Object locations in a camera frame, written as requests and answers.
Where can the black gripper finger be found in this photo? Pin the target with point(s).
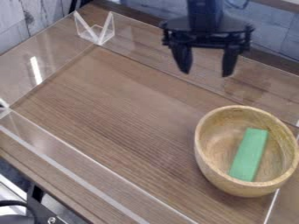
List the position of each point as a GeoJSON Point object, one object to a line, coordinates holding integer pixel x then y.
{"type": "Point", "coordinates": [230, 59]}
{"type": "Point", "coordinates": [182, 53]}

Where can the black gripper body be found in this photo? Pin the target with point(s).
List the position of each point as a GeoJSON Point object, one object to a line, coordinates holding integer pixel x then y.
{"type": "Point", "coordinates": [207, 27]}

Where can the green rectangular block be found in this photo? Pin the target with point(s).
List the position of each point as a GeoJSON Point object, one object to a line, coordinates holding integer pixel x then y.
{"type": "Point", "coordinates": [248, 156]}

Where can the wooden bowl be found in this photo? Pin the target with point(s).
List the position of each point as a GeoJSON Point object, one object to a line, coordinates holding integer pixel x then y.
{"type": "Point", "coordinates": [218, 136]}

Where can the clear acrylic corner bracket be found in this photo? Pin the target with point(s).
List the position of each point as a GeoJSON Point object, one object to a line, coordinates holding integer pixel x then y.
{"type": "Point", "coordinates": [96, 34]}

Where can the black metal table frame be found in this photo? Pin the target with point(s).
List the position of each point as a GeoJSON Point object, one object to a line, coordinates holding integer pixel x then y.
{"type": "Point", "coordinates": [49, 210]}

